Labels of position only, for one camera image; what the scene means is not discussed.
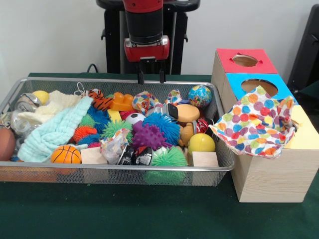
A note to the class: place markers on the dark green tablecloth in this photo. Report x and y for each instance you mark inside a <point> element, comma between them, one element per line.
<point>124,211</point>

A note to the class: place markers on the black upright bar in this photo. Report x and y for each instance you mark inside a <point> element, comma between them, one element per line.
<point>309,49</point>

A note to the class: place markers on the shallow mesh toy bin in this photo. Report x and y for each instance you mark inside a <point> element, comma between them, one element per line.
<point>112,175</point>

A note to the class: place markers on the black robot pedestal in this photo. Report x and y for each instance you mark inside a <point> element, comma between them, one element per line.
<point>113,49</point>

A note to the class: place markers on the globe print ball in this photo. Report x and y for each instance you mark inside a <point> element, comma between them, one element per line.
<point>200,95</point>

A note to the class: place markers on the smooth yellow ball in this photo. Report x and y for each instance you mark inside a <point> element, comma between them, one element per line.
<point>201,144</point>

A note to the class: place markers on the wooden box with three holes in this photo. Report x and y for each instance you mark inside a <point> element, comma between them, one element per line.
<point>274,176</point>

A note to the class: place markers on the cream knitted cloth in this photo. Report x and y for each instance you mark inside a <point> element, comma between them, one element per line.
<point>57,104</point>

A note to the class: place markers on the light blue cloth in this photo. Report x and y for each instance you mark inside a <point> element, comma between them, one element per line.
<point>54,132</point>

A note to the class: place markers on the polka dot cloth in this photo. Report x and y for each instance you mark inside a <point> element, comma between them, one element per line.
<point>249,129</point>
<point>144,102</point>

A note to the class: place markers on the brown toy football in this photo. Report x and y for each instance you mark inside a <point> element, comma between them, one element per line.
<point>6,144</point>

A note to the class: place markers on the purple spiky ball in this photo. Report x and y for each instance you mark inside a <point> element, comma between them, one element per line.
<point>148,135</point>

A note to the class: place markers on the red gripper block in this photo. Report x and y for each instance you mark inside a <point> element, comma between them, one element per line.
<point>147,52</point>

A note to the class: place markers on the green cloth side table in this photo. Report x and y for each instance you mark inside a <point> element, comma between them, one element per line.
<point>311,92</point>

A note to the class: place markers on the orange toy basketball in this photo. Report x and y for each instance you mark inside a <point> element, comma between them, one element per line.
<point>66,154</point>

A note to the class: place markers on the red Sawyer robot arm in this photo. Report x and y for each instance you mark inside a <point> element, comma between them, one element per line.
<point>144,22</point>

